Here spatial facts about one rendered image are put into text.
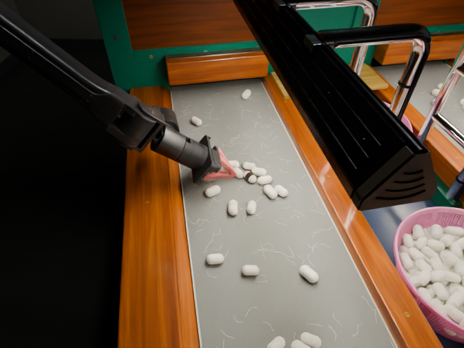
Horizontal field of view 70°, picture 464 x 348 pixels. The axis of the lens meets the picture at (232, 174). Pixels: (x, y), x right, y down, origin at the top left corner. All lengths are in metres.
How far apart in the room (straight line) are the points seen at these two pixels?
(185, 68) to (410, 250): 0.72
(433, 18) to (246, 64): 0.64
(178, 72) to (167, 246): 0.54
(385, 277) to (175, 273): 0.36
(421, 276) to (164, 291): 0.45
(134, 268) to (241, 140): 0.43
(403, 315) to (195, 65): 0.78
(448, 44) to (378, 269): 0.87
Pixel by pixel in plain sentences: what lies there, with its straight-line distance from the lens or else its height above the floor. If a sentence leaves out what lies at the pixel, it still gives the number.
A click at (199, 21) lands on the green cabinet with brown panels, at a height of 0.94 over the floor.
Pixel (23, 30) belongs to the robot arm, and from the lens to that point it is 0.66.
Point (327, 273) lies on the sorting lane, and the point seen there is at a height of 0.74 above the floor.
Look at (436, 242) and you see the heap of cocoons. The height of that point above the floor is 0.74.
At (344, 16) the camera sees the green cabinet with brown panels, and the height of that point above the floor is 0.93.
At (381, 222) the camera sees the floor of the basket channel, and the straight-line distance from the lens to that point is 0.84.
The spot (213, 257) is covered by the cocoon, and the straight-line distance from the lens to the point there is 0.62.
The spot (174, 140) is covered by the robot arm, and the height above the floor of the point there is 0.88.
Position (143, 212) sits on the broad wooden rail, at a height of 0.77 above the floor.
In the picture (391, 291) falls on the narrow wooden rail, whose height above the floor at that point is 0.76.
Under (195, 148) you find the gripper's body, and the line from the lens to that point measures 0.68.
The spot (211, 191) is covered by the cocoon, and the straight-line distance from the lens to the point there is 0.72.
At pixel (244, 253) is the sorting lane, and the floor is 0.74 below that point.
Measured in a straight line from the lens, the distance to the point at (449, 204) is 0.91.
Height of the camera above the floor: 1.29
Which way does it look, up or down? 45 degrees down
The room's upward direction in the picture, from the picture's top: straight up
